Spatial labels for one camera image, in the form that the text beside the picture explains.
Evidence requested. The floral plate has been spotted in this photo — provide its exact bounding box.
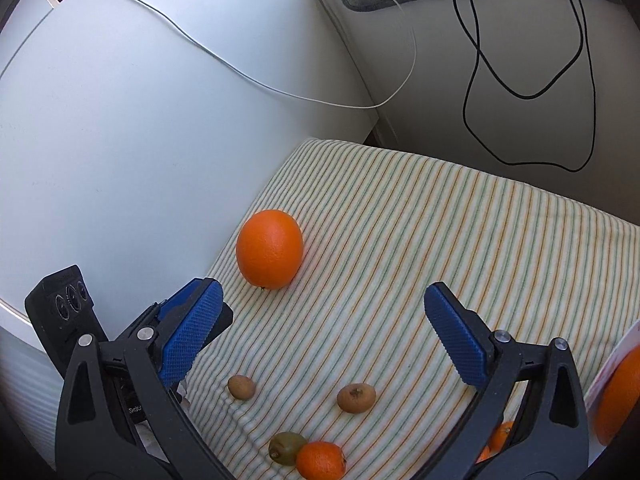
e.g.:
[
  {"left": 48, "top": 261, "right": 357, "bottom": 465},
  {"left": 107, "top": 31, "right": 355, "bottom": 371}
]
[{"left": 582, "top": 317, "right": 640, "bottom": 453}]

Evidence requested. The white cable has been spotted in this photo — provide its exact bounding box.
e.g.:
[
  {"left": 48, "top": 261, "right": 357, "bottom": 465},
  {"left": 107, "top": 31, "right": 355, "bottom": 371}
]
[{"left": 87, "top": 0, "right": 417, "bottom": 109}]

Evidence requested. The striped cloth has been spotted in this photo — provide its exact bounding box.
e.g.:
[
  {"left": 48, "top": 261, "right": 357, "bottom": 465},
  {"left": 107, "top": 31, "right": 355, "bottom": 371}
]
[{"left": 135, "top": 137, "right": 640, "bottom": 480}]

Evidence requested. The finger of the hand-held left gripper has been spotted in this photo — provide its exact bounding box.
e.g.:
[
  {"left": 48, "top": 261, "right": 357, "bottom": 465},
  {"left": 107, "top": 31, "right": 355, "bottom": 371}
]
[{"left": 197, "top": 301, "right": 235, "bottom": 358}]

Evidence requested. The black cable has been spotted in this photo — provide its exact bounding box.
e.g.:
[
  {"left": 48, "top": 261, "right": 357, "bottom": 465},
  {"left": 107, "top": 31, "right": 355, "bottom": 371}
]
[{"left": 451, "top": 0, "right": 597, "bottom": 173}]

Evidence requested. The small brown fruit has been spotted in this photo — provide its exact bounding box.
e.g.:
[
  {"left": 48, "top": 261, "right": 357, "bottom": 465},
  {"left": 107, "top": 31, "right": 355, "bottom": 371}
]
[
  {"left": 336, "top": 383, "right": 377, "bottom": 414},
  {"left": 227, "top": 375, "right": 257, "bottom": 401}
]

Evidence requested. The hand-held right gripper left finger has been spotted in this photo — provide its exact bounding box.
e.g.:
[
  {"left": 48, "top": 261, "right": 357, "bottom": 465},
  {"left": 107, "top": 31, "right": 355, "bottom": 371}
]
[{"left": 55, "top": 277, "right": 236, "bottom": 480}]

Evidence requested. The large orange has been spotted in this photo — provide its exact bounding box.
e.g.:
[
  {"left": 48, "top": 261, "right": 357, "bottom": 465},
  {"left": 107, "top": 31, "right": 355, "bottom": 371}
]
[
  {"left": 593, "top": 345, "right": 640, "bottom": 447},
  {"left": 236, "top": 209, "right": 304, "bottom": 290}
]

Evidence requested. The green kiwi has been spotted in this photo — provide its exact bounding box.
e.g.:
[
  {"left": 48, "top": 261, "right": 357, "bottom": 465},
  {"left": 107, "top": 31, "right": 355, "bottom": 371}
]
[{"left": 268, "top": 431, "right": 308, "bottom": 466}]

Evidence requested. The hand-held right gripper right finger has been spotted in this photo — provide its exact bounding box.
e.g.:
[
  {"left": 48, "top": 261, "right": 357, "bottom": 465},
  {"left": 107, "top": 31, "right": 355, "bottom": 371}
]
[{"left": 423, "top": 281, "right": 591, "bottom": 480}]

